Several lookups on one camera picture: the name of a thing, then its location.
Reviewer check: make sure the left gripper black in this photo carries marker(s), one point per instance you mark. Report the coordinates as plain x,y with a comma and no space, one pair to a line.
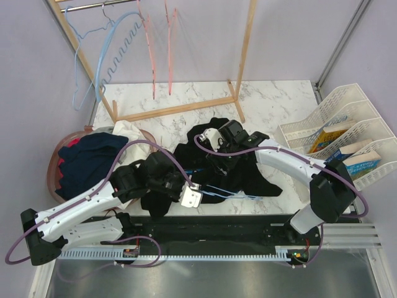
176,196

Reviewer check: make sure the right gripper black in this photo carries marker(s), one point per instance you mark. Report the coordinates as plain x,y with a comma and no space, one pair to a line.
215,159

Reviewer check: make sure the light blue wire hanger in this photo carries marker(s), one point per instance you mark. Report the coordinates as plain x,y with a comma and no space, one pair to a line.
222,193

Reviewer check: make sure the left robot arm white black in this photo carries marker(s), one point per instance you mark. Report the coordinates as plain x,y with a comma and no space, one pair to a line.
50,232

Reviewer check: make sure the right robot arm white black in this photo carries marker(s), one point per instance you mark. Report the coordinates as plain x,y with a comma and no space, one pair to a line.
330,187

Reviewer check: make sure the blue wavy plastic hanger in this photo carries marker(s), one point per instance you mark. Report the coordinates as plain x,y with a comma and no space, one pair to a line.
105,71

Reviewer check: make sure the navy garment in basket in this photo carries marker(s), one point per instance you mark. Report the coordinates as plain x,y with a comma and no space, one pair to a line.
87,162

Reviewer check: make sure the yellow blue book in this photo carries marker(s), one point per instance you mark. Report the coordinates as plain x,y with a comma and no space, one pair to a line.
329,134

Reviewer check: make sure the pink laundry basket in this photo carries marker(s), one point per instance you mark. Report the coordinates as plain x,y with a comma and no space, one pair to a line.
54,174

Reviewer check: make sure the blue book tan pages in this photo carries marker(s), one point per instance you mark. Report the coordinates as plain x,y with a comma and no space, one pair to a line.
346,151

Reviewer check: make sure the white plastic file organizer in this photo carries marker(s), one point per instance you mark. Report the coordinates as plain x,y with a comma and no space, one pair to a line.
347,102

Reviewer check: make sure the light blue cover book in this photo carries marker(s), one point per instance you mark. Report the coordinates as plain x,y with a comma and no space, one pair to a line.
360,165

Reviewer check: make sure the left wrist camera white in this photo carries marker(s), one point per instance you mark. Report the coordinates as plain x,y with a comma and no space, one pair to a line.
191,196

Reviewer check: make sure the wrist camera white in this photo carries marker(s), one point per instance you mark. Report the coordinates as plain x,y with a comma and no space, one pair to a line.
191,196
213,136

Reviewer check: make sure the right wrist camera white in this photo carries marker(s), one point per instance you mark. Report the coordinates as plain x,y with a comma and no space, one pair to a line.
213,136

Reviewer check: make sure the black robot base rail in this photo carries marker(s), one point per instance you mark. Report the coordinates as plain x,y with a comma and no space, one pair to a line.
215,234

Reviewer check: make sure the white slotted cable duct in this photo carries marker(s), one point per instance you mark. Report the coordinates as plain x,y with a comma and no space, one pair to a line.
121,253

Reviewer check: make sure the pink wire hanger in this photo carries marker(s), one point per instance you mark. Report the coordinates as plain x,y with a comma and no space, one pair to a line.
170,18
145,20

